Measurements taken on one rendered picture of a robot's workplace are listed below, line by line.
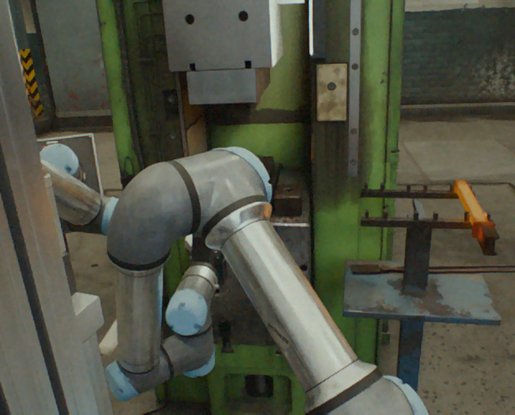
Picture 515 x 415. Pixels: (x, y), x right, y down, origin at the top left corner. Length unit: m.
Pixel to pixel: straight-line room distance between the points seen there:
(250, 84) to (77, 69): 6.89
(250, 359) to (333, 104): 0.89
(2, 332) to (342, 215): 1.42
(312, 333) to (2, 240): 0.44
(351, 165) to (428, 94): 6.09
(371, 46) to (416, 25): 5.97
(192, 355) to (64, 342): 0.63
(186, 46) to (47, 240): 1.14
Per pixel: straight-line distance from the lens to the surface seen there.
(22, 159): 0.34
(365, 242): 1.73
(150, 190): 0.69
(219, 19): 1.44
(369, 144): 1.62
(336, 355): 0.67
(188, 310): 0.93
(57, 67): 8.36
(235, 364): 1.78
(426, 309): 1.38
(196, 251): 1.08
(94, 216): 0.97
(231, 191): 0.71
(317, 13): 1.51
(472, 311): 1.40
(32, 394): 0.39
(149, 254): 0.72
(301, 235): 1.49
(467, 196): 1.39
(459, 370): 2.44
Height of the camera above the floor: 1.50
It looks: 21 degrees down
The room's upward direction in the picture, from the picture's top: 3 degrees counter-clockwise
